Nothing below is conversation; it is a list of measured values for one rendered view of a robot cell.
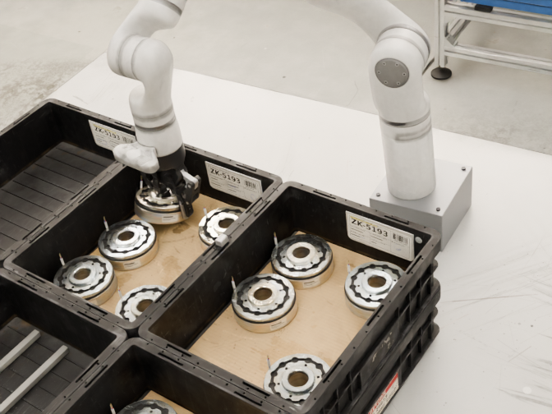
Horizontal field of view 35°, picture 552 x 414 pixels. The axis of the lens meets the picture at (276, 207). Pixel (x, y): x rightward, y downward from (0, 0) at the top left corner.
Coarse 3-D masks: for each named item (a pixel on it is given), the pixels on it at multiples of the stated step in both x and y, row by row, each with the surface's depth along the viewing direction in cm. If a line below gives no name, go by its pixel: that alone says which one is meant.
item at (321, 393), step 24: (312, 192) 146; (384, 216) 140; (432, 240) 134; (408, 288) 129; (384, 312) 124; (144, 336) 126; (360, 336) 121; (192, 360) 122; (336, 360) 119; (240, 384) 117; (336, 384) 118; (288, 408) 114; (312, 408) 113
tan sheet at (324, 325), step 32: (352, 256) 148; (320, 288) 143; (224, 320) 140; (320, 320) 138; (352, 320) 137; (192, 352) 136; (224, 352) 135; (256, 352) 134; (288, 352) 134; (320, 352) 133; (256, 384) 130
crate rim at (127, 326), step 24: (120, 168) 158; (240, 168) 154; (96, 192) 154; (264, 192) 148; (240, 216) 144; (192, 264) 136; (48, 288) 136; (168, 288) 133; (96, 312) 131; (144, 312) 130
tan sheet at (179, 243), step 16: (208, 208) 162; (160, 224) 160; (176, 224) 160; (192, 224) 159; (160, 240) 157; (176, 240) 156; (192, 240) 156; (160, 256) 154; (176, 256) 153; (192, 256) 153; (128, 272) 152; (144, 272) 151; (160, 272) 151; (176, 272) 150; (128, 288) 148; (112, 304) 146
